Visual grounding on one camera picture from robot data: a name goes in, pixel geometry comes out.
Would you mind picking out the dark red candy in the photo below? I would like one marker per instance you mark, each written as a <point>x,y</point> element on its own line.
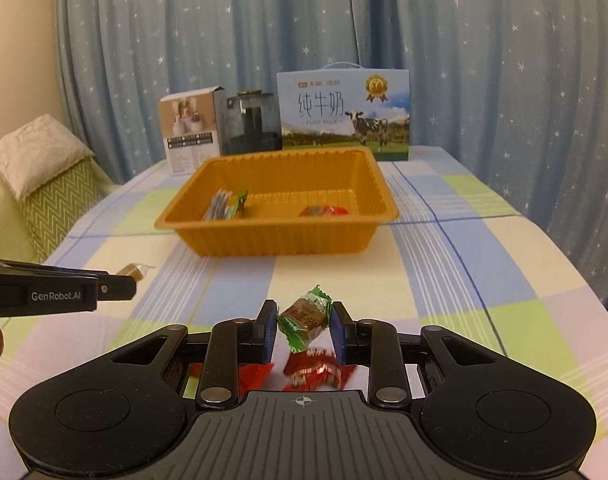
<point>336,210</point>

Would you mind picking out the blue star curtain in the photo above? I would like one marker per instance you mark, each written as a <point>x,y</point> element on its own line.
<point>433,35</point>

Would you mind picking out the orange plastic tray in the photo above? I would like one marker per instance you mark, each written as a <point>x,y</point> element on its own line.
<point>284,240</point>

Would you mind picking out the blue milk carton box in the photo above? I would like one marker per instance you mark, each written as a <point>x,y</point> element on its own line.
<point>344,110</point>

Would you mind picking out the red pastry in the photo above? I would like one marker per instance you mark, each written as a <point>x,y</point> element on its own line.
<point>254,377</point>

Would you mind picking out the red snack packet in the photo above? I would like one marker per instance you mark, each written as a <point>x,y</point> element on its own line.
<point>319,367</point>

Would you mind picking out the white pillow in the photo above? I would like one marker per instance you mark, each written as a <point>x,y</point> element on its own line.
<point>34,155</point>

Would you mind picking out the green brown candy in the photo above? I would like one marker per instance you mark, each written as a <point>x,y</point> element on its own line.
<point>304,317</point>

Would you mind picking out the clear brown candy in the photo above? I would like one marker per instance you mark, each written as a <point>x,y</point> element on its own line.
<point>140,271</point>

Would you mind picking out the white product box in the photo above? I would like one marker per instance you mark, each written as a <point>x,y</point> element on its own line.
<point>191,135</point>

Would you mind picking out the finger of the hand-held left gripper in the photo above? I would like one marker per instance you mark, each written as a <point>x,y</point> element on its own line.
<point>116,287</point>

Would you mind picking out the pale green sofa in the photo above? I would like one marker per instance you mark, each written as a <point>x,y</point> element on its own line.
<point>4,225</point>

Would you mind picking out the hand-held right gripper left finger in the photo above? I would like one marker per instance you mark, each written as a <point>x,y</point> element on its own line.
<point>270,330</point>

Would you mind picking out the clear packet of dark snack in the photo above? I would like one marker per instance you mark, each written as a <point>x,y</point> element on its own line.
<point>218,206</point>

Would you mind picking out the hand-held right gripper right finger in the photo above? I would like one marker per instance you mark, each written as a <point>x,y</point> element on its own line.
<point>336,332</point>

